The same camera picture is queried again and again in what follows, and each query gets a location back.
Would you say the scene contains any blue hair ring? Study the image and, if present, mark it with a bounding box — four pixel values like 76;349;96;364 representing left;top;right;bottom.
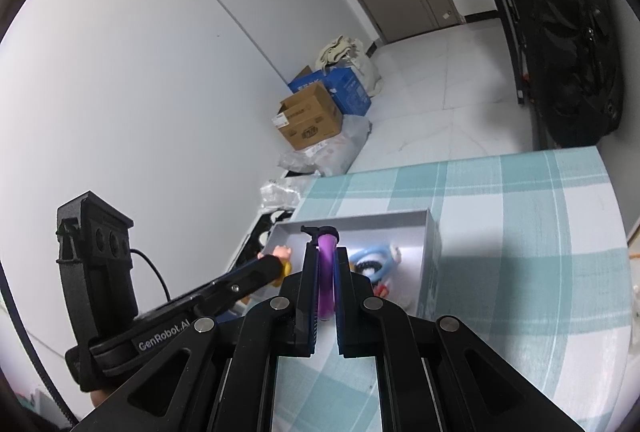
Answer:
348;244;401;283

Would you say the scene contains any beige cloth bag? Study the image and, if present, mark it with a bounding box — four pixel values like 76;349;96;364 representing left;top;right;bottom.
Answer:
314;34;371;71

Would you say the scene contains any white cardboard box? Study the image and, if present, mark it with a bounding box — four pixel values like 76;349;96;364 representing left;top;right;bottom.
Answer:
257;208;444;319

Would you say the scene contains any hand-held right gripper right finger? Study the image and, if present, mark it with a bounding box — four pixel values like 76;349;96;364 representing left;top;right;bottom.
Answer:
334;246;586;432

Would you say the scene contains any clear plastic bag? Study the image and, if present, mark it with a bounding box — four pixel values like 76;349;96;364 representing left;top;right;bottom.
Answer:
277;114;374;178

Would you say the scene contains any brown cardboard box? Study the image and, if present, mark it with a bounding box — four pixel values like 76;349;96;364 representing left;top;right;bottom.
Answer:
271;81;345;152

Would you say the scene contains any thin black cable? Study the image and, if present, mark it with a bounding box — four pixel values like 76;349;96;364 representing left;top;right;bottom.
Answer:
130;249;174;302

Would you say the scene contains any pink pig hair clip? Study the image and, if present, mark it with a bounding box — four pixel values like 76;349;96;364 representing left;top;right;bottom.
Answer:
257;244;294;289

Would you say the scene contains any crumpled clear plastic wrap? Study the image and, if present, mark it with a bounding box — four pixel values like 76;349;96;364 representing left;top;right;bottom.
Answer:
259;176;306;213

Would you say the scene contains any black braided cable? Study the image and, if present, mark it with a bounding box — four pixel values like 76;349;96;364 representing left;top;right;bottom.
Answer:
0;259;79;429

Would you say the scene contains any white sack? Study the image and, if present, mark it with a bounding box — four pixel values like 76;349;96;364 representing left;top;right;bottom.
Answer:
350;39;385;96

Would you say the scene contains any black packaging tray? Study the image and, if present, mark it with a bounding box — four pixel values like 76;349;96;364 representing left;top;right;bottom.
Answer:
232;209;296;274

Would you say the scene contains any black backpack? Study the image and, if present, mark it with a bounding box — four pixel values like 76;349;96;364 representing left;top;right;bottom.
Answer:
493;0;625;151

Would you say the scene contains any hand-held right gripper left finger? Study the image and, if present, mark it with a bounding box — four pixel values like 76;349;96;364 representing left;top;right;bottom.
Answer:
72;246;320;432

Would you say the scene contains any purple toy bicycle frame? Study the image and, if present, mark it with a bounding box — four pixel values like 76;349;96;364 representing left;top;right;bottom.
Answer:
299;224;342;321

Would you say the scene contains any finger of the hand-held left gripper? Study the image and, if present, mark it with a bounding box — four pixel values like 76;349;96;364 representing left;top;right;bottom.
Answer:
142;256;284;321
227;256;274;276

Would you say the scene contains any blue cardboard box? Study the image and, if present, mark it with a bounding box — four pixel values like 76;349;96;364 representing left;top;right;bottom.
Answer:
287;65;374;117

